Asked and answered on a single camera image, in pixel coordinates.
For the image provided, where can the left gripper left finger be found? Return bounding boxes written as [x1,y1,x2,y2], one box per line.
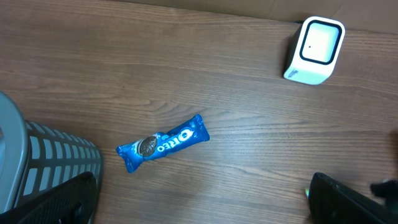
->
[1,172,98,224]

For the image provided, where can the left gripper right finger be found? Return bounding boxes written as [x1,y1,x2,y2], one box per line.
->
[308,172,397,224]

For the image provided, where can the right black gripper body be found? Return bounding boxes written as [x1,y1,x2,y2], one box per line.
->
[370,180,397,207]

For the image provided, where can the blue oreo packet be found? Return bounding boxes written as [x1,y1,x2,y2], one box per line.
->
[116,114,210,173]

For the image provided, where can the green snack bag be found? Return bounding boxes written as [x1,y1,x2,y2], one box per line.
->
[305,189,310,198]

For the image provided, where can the white barcode scanner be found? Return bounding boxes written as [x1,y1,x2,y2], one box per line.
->
[284,16,345,85]

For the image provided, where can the grey plastic mesh basket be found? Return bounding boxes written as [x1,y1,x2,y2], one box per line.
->
[1,93,104,213]

